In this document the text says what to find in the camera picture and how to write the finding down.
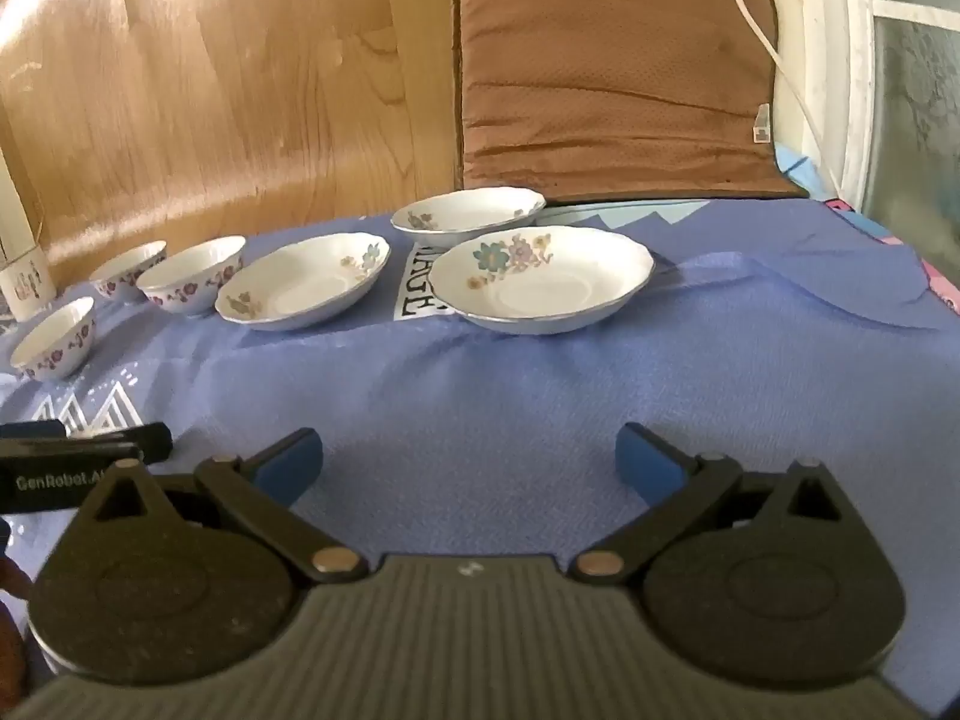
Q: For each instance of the white bowl purple flowers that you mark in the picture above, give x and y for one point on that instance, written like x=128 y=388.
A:
x=52 y=341
x=191 y=277
x=124 y=270

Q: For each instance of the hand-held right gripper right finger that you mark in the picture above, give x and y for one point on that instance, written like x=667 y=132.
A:
x=649 y=465

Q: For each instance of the brown floor mat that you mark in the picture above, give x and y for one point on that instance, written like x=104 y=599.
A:
x=615 y=75

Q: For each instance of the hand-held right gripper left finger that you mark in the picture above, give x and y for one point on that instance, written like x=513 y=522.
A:
x=289 y=465

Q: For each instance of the white patterned cup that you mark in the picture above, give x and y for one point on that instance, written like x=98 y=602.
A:
x=26 y=285

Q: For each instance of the white window with frosted glass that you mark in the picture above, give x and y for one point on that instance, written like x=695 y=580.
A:
x=855 y=52

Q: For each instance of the person's left hand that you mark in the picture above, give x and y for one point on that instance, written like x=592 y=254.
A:
x=13 y=581

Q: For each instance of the blue printed bedsheet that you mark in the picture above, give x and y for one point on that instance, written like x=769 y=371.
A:
x=480 y=382

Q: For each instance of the wooden headboard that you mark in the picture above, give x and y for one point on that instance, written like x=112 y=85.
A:
x=225 y=90

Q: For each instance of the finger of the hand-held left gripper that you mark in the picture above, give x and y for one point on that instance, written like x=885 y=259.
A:
x=30 y=429
x=150 y=441

